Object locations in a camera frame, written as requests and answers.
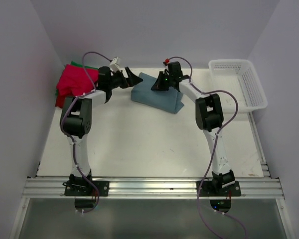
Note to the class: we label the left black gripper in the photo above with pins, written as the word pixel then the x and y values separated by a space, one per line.
pixel 131 80

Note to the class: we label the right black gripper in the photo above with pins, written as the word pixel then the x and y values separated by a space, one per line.
pixel 158 85

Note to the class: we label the blue-grey t shirt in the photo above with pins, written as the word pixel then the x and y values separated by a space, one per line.
pixel 168 101

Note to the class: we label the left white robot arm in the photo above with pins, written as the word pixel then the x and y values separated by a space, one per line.
pixel 76 120

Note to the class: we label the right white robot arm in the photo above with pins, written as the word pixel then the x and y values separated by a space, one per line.
pixel 209 118

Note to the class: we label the red folded t shirt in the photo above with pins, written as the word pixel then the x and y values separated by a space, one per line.
pixel 74 82

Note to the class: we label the green folded t shirt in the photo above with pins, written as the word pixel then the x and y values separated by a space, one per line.
pixel 77 64

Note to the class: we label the white plastic basket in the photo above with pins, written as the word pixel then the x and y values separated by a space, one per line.
pixel 239 77

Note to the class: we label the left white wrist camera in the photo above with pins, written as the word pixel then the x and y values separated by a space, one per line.
pixel 115 64

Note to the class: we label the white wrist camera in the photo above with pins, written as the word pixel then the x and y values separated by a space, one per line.
pixel 115 64
pixel 166 62

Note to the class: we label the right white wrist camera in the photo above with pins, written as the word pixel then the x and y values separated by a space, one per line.
pixel 166 62

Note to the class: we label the aluminium mounting rail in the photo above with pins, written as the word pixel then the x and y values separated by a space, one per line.
pixel 154 188

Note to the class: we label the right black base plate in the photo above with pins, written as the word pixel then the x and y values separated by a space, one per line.
pixel 207 189

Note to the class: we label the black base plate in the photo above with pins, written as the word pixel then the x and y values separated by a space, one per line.
pixel 207 189
pixel 84 191

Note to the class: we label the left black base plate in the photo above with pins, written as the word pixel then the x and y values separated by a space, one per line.
pixel 84 191

